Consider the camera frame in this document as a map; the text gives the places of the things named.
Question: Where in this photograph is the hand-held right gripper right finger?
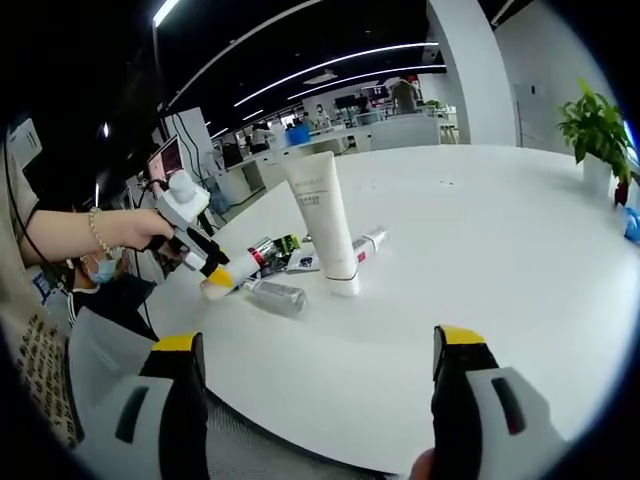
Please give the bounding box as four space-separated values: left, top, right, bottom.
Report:
431 324 570 480

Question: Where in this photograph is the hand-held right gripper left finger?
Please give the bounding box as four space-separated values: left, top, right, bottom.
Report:
68 329 212 480

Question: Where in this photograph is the white skincare bottle red collar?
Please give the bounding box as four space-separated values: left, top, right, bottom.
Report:
199 236 282 302

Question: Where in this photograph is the small white skincare bottle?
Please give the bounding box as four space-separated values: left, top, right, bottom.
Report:
239 278 308 320
351 225 391 267

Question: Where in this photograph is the green and black skincare sachet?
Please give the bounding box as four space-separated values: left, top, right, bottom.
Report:
257 232 304 280

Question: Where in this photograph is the silver skincare sachet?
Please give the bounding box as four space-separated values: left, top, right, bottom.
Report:
285 248 323 276

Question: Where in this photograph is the white skincare tube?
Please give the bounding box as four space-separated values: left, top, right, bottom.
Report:
280 150 362 299

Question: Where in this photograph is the person's left hand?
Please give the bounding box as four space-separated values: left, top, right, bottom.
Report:
112 208 176 254

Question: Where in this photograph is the person's right hand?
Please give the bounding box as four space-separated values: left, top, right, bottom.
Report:
411 447 441 480

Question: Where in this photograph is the pink screen monitor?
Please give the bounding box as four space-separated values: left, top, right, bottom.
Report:
146 134 185 185

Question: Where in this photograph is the beige printed shirt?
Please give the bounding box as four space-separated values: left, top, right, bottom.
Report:
0 144 72 447

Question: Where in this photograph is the long ceiling light strip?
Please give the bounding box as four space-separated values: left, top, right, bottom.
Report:
151 0 182 27

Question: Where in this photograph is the blue object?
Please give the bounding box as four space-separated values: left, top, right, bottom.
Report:
619 204 640 242

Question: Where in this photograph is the potted green plant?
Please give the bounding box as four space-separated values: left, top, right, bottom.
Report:
556 76 637 202

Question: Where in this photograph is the gold bead bracelet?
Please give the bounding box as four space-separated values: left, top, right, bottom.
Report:
88 206 114 260

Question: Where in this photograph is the white wall device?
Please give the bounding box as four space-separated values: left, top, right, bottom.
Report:
8 119 42 162

